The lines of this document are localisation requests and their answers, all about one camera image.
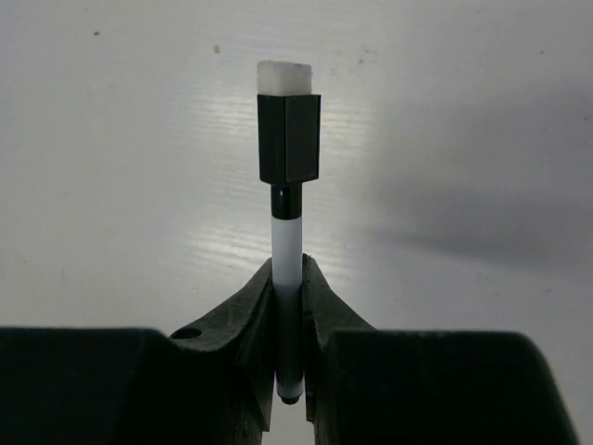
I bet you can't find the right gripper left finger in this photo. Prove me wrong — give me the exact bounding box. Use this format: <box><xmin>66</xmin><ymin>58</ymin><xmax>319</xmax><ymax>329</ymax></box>
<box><xmin>1</xmin><ymin>263</ymin><xmax>276</xmax><ymax>444</ymax></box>

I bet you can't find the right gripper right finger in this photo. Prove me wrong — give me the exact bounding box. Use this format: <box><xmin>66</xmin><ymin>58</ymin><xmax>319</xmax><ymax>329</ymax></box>
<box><xmin>302</xmin><ymin>257</ymin><xmax>578</xmax><ymax>444</ymax></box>

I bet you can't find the white pen black tip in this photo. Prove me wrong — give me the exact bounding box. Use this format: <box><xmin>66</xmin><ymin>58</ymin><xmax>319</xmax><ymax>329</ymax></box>
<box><xmin>271</xmin><ymin>184</ymin><xmax>304</xmax><ymax>405</ymax></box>

